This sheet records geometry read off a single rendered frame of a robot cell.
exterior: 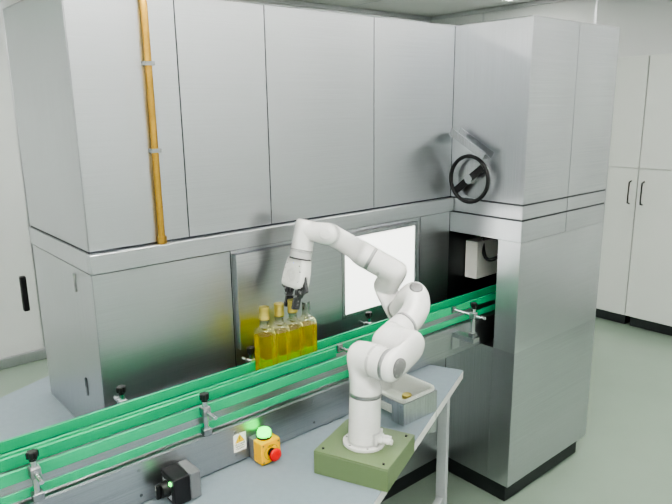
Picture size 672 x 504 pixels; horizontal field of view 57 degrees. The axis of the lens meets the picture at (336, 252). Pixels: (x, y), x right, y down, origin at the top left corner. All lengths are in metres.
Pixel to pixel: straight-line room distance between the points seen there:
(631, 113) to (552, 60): 2.74
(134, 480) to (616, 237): 4.49
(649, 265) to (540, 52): 3.11
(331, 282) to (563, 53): 1.34
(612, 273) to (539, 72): 3.20
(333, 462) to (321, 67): 1.34
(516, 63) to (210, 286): 1.47
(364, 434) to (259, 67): 1.22
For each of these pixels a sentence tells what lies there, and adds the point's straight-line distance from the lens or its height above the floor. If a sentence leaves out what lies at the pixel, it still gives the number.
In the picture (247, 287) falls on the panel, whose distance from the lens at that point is 2.16.
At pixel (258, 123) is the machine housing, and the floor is 1.75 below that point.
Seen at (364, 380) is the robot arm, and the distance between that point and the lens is 1.83.
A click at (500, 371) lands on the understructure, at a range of 2.90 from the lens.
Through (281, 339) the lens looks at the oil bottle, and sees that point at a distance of 2.11.
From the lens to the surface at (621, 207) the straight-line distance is 5.52.
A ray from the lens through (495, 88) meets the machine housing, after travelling 2.72.
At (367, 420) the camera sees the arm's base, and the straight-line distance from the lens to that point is 1.87.
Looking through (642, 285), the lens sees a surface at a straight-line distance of 5.55.
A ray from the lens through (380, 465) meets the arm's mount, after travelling 1.84.
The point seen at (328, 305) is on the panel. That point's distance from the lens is 2.41.
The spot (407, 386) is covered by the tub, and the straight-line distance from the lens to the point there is 2.34.
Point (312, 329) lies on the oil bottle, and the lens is 2.18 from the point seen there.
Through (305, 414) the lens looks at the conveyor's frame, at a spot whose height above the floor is 0.82.
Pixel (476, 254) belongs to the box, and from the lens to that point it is 2.98.
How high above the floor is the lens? 1.80
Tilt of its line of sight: 13 degrees down
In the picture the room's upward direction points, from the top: 1 degrees counter-clockwise
